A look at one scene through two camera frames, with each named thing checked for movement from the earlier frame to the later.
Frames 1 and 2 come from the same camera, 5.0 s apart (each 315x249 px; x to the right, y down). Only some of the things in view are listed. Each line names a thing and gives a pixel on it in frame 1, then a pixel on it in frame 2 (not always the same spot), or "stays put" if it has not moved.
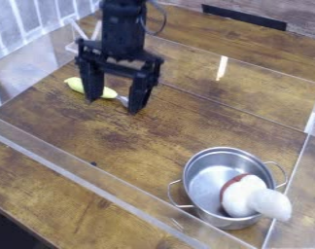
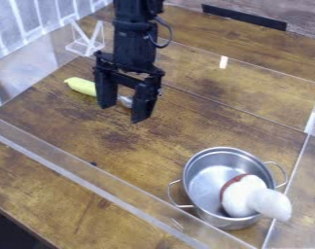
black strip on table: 245,17 stays put
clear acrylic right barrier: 301,231 stays put
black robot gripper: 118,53 → 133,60
